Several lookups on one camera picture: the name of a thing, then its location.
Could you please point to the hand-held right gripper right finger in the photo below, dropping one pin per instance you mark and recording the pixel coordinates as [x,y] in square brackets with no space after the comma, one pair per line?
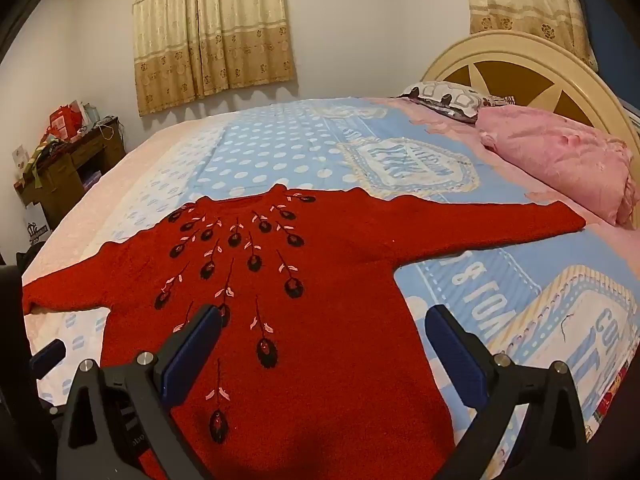
[457,355]

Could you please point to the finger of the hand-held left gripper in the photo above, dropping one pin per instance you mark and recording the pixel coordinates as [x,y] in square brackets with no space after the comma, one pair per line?
[47,357]

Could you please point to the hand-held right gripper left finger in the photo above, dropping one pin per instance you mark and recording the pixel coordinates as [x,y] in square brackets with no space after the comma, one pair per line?
[192,355]

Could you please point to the red embroidered sweater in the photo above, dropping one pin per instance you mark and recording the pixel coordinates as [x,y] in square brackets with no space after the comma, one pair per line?
[325,285]

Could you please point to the dark object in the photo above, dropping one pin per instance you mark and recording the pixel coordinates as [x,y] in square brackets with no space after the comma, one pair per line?
[22,259]

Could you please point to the white box with crown print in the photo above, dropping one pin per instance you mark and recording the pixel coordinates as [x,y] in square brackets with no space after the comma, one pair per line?
[36,225]

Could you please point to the brown wooden desk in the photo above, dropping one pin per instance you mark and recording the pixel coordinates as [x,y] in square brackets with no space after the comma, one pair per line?
[65,170]

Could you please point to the small white box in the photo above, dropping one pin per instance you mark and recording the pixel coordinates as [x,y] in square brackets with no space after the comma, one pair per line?
[20,160]

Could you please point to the green striped cloth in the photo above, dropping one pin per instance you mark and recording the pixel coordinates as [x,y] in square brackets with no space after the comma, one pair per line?
[42,157]

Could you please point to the blue printed blanket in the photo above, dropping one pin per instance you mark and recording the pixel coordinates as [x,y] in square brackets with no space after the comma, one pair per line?
[280,160]

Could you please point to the red gift bag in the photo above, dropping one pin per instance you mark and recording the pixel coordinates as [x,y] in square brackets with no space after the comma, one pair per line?
[64,122]

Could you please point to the white paper bag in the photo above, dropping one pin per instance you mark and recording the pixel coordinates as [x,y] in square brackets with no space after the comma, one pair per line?
[89,112]

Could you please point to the black and white patterned pillow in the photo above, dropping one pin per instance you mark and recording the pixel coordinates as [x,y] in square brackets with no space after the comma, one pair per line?
[450,97]

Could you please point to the cream wooden headboard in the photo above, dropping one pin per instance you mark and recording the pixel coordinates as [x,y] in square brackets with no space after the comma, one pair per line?
[500,50]

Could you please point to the wide beige patterned curtain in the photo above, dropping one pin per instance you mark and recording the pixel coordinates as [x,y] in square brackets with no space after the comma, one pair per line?
[215,30]

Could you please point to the narrow beige patterned curtain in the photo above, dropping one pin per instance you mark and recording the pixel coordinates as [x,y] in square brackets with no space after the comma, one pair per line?
[525,0]

